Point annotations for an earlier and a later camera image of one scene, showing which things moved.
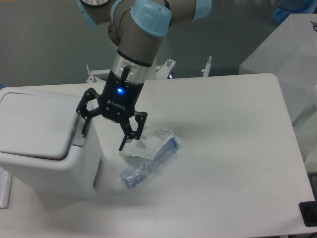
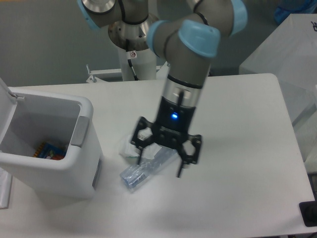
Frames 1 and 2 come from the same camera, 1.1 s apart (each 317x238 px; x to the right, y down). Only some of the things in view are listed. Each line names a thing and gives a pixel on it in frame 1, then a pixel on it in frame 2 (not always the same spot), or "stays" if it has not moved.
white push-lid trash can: (42, 147) stays
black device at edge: (308, 210) stays
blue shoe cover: (286, 7) stays
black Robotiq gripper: (117, 102) → (171, 127)
